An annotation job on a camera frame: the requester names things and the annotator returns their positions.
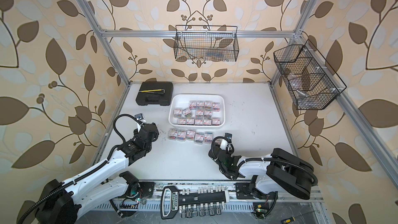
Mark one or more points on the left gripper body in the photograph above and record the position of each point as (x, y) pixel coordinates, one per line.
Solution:
(148, 149)

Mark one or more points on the yellow handled hex key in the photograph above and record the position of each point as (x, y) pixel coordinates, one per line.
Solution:
(155, 91)

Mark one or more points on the wire basket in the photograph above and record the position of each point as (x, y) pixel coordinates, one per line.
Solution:
(311, 80)
(206, 43)

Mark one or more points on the right wire basket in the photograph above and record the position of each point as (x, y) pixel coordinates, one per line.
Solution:
(311, 80)

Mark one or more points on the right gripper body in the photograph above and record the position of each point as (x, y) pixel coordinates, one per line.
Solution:
(223, 170)

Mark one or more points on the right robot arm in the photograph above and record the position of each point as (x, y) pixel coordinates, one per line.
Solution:
(269, 174)

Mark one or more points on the white plastic tray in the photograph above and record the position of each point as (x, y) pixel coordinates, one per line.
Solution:
(197, 110)

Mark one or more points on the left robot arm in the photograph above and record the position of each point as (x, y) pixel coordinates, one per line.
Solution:
(67, 201)

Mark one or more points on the paper clip box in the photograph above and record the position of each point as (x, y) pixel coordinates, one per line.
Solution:
(181, 135)
(199, 138)
(173, 134)
(208, 137)
(190, 136)

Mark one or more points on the yellow handled screwdriver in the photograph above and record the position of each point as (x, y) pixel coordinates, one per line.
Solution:
(294, 218)

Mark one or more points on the back wire basket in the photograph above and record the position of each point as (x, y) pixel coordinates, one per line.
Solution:
(206, 43)

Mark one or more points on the black tool case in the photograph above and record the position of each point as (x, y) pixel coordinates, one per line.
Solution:
(144, 99)

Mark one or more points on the socket set holder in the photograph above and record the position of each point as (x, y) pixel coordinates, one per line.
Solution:
(203, 202)

